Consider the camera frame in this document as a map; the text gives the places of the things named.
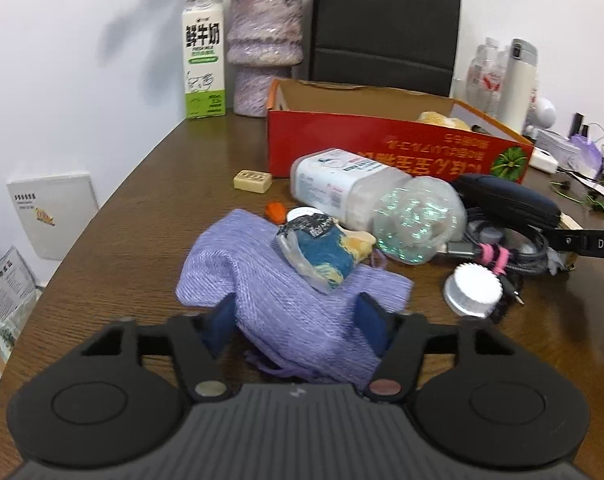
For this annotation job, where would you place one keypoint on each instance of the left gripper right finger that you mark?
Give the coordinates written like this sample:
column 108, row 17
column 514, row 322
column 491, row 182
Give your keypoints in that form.
column 472, row 392

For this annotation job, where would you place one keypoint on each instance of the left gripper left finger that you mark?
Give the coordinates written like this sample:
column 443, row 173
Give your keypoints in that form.
column 122, row 392

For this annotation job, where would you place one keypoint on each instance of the white round cap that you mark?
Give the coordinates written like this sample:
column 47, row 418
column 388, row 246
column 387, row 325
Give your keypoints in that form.
column 472, row 290

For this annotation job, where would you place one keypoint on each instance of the navy blue glasses case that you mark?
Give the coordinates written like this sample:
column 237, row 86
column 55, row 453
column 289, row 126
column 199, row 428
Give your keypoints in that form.
column 508, row 200

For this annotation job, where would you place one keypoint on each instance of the purple woven cloth pouch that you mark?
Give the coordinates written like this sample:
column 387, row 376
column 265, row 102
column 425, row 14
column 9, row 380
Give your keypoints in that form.
column 297, row 330

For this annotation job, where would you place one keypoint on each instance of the blue snack packet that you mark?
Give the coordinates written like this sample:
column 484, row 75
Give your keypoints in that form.
column 321, row 251

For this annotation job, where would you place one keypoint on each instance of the beige eraser block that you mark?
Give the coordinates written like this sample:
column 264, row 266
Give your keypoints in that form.
column 252, row 181

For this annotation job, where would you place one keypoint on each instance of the clear plastic wipes pack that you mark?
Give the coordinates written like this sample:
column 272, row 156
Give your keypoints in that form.
column 344, row 185

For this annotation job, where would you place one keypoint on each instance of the iridescent plastic bag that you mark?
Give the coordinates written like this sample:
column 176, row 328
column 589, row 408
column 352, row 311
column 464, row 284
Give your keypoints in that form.
column 417, row 217

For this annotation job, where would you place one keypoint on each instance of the yellow white plush toy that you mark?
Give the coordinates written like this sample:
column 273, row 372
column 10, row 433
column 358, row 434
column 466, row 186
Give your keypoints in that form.
column 440, row 120

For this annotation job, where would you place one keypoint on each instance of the small orange object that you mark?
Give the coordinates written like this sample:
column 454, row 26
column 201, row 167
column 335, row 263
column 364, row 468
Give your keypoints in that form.
column 276, row 212

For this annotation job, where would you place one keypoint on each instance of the purple tissue pack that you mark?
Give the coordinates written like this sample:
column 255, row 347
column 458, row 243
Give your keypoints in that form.
column 589, row 160

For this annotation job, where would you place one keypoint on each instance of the white floral tin box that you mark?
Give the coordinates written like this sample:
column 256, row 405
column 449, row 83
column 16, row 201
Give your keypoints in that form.
column 565, row 152

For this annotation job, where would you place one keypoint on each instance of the white power bank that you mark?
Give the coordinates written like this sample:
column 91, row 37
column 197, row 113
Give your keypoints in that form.
column 543, row 161

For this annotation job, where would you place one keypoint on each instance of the white round speaker robot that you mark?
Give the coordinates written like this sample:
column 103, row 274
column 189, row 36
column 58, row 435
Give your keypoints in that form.
column 540, row 115

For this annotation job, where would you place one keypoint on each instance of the blue white paper packages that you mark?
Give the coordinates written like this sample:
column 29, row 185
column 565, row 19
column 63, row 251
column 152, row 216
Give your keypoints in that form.
column 18, row 297

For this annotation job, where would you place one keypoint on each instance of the white thermos bottle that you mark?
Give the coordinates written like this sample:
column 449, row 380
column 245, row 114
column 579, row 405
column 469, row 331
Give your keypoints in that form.
column 517, row 85

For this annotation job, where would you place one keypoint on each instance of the red cardboard box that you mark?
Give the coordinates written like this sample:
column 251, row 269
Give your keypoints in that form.
column 306, row 117

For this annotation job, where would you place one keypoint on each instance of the left clear water bottle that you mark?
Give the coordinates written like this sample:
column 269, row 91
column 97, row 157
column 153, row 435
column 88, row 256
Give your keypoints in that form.
column 485, row 76

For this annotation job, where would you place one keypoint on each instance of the black paper bag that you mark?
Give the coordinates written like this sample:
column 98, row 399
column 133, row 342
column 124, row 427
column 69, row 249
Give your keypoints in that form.
column 405, row 44

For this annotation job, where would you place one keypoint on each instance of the white green milk carton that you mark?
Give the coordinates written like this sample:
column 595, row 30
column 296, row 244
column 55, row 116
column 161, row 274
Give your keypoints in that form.
column 203, row 29

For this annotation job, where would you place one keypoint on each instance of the purple ceramic vase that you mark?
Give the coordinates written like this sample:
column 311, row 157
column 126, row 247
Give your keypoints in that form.
column 264, row 43

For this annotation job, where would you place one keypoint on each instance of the white wall panel box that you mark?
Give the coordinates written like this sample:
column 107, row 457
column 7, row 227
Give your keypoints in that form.
column 54, row 211

